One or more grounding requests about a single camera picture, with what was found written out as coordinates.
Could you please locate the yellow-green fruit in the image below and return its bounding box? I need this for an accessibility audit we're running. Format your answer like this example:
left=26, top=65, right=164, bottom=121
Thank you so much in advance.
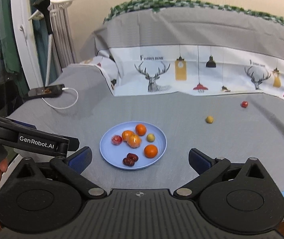
left=146, top=133, right=155, bottom=142
left=205, top=116, right=214, bottom=123

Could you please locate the dark red jujube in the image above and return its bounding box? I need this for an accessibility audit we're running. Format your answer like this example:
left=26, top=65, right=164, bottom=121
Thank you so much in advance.
left=122, top=158, right=135, bottom=167
left=127, top=153, right=139, bottom=162

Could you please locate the orange mandarin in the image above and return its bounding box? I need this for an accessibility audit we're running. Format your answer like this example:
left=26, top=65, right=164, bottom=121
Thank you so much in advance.
left=135, top=123, right=147, bottom=136
left=143, top=145, right=158, bottom=159

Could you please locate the orange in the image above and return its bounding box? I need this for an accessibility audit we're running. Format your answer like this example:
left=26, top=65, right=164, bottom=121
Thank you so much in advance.
left=127, top=134, right=141, bottom=148
left=121, top=130, right=134, bottom=142

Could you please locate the black smartphone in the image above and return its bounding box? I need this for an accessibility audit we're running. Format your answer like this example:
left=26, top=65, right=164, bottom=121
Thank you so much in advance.
left=26, top=84, right=65, bottom=99

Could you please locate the small red tomato far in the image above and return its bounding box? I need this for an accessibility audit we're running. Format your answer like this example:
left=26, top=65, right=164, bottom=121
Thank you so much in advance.
left=241, top=101, right=248, bottom=108

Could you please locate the grey printed sofa cover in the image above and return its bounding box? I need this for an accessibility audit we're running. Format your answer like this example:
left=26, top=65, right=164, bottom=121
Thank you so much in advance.
left=11, top=8, right=284, bottom=193

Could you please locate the grey curtain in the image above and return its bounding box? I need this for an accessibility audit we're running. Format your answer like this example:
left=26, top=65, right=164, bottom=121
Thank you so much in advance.
left=51, top=9, right=76, bottom=68

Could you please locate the green checkered blanket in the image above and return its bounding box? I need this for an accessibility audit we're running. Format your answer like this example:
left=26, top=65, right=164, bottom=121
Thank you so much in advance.
left=103, top=0, right=284, bottom=26

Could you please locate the white charging cable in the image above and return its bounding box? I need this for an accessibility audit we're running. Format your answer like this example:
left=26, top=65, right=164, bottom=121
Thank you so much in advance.
left=41, top=87, right=79, bottom=110

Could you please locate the black handled pole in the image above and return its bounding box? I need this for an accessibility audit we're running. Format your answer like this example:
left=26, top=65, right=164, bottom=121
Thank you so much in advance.
left=31, top=0, right=54, bottom=87

